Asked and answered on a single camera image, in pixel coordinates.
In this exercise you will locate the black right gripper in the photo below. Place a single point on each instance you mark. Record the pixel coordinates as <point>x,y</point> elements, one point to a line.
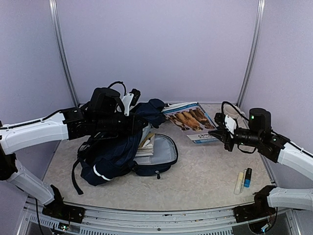
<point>225,137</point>

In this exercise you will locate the blue white workbook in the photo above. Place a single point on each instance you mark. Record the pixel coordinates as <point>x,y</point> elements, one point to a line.
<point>192,120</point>

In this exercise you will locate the pink illustrated picture book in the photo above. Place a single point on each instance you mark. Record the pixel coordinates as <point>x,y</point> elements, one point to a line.
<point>146,148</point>

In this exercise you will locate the navy blue student backpack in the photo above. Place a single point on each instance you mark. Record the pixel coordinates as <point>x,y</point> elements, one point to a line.
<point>104,158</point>

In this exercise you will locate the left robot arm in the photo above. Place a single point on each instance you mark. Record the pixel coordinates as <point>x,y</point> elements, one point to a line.
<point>106,112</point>

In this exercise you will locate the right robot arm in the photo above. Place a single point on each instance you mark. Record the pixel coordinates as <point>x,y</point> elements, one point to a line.
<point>275,147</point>

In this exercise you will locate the white cartoon mug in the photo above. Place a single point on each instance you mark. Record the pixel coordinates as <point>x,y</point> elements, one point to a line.
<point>234,113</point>

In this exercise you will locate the white marker pen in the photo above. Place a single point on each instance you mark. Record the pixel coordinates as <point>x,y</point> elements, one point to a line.
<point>243,181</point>

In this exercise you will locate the blue capped black marker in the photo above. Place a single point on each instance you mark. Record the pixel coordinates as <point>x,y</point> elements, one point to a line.
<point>247,179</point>

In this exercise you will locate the cream highlighter pen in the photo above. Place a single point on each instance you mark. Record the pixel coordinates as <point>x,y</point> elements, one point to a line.
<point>238,183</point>

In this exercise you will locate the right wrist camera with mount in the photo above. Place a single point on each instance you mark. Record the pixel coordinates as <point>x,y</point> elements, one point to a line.
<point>225,122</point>

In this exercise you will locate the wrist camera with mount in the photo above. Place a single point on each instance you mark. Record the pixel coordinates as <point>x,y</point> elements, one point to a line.
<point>129,100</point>
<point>225,122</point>

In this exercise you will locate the right aluminium frame post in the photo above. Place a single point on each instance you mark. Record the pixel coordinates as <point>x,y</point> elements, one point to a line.
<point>253,51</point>

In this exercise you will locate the aluminium frame post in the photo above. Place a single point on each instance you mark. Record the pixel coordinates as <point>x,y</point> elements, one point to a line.
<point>253,51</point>
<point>62,52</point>

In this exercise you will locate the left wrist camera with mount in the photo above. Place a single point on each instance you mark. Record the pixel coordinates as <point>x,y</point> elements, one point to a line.
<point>129,100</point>

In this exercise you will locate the left aluminium frame post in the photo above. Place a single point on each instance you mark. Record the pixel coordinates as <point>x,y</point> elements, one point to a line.
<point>62,52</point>

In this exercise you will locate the front aluminium rail base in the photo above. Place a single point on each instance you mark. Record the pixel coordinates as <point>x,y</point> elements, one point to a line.
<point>102,221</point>

